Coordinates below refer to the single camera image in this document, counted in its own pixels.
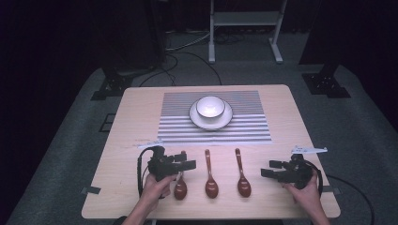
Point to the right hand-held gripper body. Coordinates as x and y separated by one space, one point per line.
295 173

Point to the white bowl with dark rim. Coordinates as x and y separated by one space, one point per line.
210 106

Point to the black stand base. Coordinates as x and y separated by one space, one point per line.
114 86
325 84

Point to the black tape floor marking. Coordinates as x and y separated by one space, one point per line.
108 122

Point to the grey striped placemat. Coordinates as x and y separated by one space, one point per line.
247 125

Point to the person's right hand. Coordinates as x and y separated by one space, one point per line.
305 197

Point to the white metal stand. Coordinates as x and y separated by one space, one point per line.
247 18

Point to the red-brown lacquered spoon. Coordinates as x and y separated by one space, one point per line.
180 189
211 187
244 187

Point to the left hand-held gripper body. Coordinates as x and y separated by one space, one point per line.
161 167

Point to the grey tape strip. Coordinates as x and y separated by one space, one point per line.
91 190
332 189

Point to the white plate with dark rim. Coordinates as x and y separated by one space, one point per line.
200 122

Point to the person's left hand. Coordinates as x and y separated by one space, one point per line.
155 189

